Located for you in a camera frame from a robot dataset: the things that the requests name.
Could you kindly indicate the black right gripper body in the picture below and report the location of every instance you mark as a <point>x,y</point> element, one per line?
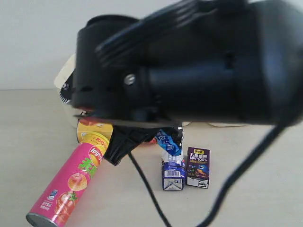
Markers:
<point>120,76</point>

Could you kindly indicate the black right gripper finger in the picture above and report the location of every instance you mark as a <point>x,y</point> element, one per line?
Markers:
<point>124,140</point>

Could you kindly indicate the blue instant noodle packet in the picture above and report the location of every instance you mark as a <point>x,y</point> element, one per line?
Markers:
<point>167,142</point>

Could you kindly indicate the blue white milk carton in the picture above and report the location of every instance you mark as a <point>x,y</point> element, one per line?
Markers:
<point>173,172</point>

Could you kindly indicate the purple juice carton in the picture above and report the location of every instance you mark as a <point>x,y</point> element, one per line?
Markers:
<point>198,167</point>

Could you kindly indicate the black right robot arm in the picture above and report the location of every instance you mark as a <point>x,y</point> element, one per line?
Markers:
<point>226,61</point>

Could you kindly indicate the left cream plastic bin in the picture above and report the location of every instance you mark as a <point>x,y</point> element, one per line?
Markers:
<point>60,79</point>

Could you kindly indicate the cream plastic bin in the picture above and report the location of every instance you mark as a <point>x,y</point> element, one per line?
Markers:
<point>60,79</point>
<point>222,125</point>

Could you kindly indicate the right cream plastic bin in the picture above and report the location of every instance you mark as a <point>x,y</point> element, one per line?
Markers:
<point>222,125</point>

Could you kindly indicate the pink chips can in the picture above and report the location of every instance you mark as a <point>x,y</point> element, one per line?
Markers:
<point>56,204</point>

